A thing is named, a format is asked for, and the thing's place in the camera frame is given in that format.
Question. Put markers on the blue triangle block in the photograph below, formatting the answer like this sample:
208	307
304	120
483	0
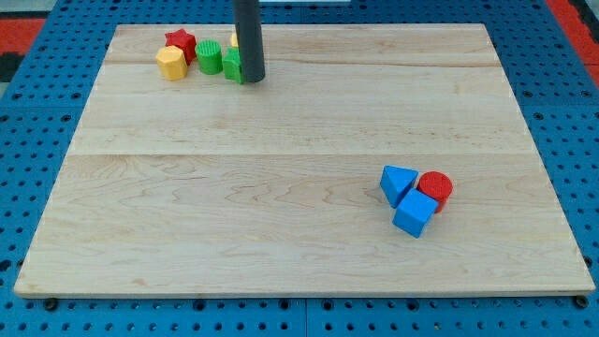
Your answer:
396	182

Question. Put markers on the green star block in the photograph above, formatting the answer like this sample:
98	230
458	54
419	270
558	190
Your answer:
231	64

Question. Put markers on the red star block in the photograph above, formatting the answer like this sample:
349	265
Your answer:
184	41

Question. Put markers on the wooden board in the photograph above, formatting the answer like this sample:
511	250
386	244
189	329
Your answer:
205	188

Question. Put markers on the blue cube block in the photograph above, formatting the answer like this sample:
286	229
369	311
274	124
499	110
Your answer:
414	212

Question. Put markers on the red cylinder block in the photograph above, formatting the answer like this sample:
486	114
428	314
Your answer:
437	186

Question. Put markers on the yellow block behind rod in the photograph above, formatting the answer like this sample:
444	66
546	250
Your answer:
234	40

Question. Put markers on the green cylinder block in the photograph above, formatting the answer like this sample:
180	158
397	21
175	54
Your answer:
209	57

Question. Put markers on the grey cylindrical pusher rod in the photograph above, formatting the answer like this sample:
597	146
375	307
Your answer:
247	22

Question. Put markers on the yellow hexagon block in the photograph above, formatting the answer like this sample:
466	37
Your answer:
171	63

